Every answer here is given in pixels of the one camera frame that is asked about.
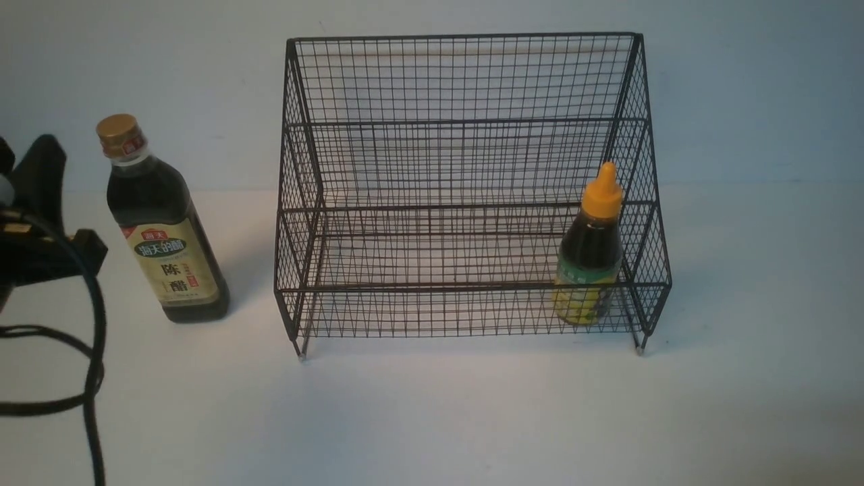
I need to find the dark vinegar bottle gold cap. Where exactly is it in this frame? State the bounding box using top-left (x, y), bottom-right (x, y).
top-left (96, 113), bottom-right (230, 323)

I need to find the small sauce bottle orange cap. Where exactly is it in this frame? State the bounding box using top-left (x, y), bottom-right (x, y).
top-left (553, 161), bottom-right (623, 326)

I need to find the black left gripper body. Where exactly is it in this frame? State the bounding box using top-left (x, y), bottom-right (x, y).
top-left (1, 134), bottom-right (107, 306)

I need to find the black wire mesh shelf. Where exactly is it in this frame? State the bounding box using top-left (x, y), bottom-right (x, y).
top-left (273, 32), bottom-right (672, 359)

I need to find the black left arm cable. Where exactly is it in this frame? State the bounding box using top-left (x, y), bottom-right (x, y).
top-left (0, 209), bottom-right (109, 486)

